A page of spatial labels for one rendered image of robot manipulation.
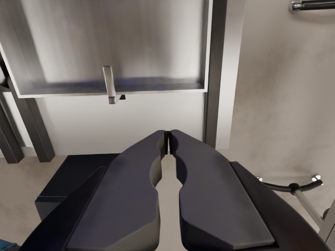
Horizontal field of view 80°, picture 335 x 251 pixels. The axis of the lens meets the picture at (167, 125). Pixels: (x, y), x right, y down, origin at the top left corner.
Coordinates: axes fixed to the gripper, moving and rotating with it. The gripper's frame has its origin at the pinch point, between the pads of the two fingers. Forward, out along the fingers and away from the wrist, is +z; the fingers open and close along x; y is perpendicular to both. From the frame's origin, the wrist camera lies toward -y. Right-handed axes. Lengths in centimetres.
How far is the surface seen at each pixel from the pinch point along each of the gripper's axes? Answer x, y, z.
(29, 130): -22.1, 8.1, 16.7
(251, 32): 46, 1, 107
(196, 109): 4.4, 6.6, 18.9
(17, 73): -20.2, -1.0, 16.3
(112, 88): -7.3, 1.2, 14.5
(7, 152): -27.3, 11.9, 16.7
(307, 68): 81, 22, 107
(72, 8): -11.8, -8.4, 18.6
